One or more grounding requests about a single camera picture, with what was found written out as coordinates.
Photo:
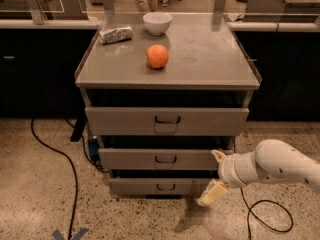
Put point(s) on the silver foil snack bag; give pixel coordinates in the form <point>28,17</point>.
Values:
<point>119,34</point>

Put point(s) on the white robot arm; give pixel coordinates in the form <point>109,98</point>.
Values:
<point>272,161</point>

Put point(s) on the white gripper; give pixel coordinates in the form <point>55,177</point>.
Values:
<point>227,170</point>

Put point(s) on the grey bottom drawer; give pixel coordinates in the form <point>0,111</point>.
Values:
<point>158,186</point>

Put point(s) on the grey top drawer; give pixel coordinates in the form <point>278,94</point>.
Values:
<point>166,121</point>

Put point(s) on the blue power box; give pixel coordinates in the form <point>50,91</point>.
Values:
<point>93,147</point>

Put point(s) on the grey metal drawer cabinet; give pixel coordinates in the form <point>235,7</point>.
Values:
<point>206,69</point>

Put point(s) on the blue tape floor marker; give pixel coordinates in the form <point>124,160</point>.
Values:
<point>57,235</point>

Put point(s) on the orange fruit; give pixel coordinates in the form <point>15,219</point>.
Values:
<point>157,56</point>

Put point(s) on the grey drawer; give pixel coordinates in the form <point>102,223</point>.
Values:
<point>158,186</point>
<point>166,121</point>
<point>157,159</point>

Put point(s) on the white ceramic bowl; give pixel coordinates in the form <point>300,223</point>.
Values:
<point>157,23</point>

